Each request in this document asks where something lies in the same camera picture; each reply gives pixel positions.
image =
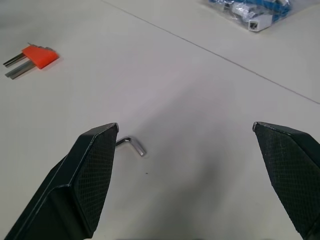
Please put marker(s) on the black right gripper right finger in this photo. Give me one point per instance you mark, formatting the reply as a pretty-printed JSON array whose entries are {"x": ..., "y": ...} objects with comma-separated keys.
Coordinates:
[{"x": 290, "y": 175}]

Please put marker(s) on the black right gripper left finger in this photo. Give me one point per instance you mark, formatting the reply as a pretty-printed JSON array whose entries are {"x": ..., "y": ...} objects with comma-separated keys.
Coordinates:
[{"x": 82, "y": 180}]

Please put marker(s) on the large grey metal hex key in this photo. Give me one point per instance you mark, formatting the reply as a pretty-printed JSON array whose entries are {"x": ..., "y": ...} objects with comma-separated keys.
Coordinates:
[{"x": 18, "y": 71}]

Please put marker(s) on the orange holder with hex keys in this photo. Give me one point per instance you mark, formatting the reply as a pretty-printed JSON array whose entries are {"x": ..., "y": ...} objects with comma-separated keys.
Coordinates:
[{"x": 40, "y": 56}]

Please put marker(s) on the white square tube connector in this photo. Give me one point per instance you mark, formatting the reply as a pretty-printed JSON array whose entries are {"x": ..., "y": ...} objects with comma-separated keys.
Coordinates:
[{"x": 258, "y": 22}]

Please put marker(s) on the clear bag of parts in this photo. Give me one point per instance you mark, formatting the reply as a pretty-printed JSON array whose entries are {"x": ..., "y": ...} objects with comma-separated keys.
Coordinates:
[{"x": 247, "y": 12}]

